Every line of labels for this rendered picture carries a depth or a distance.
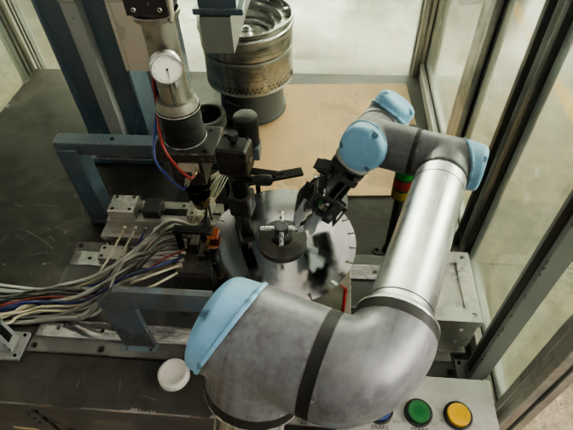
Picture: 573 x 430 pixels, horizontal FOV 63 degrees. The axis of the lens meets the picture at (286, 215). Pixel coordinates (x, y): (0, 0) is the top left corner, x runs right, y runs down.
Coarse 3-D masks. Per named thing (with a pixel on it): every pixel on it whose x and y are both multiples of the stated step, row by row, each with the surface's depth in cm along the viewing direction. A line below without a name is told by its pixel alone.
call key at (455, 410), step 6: (450, 408) 83; (456, 408) 83; (462, 408) 83; (450, 414) 83; (456, 414) 83; (462, 414) 83; (468, 414) 83; (450, 420) 82; (456, 420) 82; (462, 420) 82; (468, 420) 82; (456, 426) 82; (462, 426) 82
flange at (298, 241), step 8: (272, 224) 106; (288, 224) 106; (264, 232) 105; (272, 232) 103; (288, 232) 103; (296, 232) 104; (304, 232) 105; (264, 240) 103; (272, 240) 103; (288, 240) 101; (296, 240) 103; (304, 240) 103; (264, 248) 102; (272, 248) 102; (280, 248) 102; (288, 248) 101; (296, 248) 102; (304, 248) 102; (272, 256) 100; (280, 256) 100; (288, 256) 100; (296, 256) 101
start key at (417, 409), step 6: (414, 402) 84; (420, 402) 84; (408, 408) 84; (414, 408) 83; (420, 408) 83; (426, 408) 83; (408, 414) 83; (414, 414) 83; (420, 414) 83; (426, 414) 83; (414, 420) 82; (420, 420) 82; (426, 420) 82
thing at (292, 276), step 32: (288, 192) 114; (224, 224) 108; (256, 224) 108; (320, 224) 107; (224, 256) 102; (256, 256) 102; (320, 256) 101; (352, 256) 101; (288, 288) 96; (320, 288) 96
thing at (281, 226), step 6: (282, 216) 103; (282, 222) 101; (264, 228) 101; (270, 228) 101; (276, 228) 100; (282, 228) 100; (288, 228) 100; (294, 228) 100; (300, 228) 100; (276, 234) 101; (282, 234) 99; (282, 240) 98; (282, 246) 98
